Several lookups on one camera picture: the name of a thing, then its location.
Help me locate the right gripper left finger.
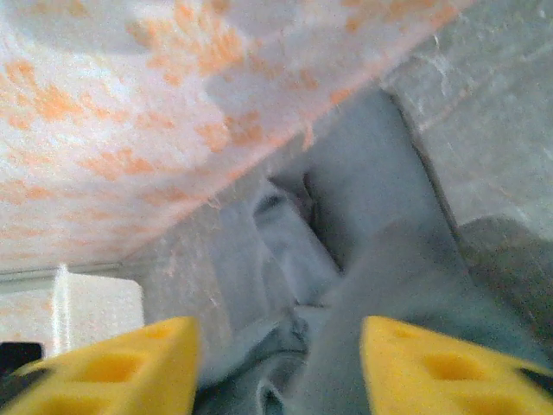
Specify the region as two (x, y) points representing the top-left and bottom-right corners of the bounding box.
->
(0, 315), (204, 415)

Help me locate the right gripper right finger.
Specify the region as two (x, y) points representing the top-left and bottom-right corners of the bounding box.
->
(360, 315), (553, 415)

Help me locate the grey t-shirt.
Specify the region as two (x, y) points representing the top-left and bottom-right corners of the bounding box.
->
(196, 88), (553, 415)

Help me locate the white plastic basket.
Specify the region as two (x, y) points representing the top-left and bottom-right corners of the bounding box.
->
(50, 263), (146, 360)

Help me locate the aluminium frame post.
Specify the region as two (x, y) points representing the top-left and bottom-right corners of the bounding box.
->
(0, 261), (124, 286)

